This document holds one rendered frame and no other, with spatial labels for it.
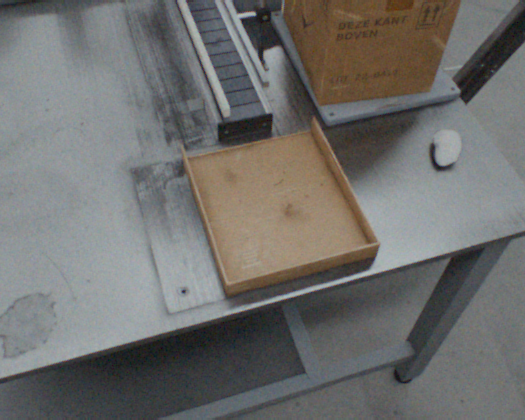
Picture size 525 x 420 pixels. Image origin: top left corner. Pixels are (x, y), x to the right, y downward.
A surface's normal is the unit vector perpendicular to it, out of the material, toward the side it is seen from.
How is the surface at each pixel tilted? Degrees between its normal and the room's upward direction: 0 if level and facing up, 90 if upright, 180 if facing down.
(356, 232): 0
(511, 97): 0
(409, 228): 0
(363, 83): 90
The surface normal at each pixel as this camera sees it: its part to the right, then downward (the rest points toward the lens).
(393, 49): 0.22, 0.78
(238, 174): 0.04, -0.60
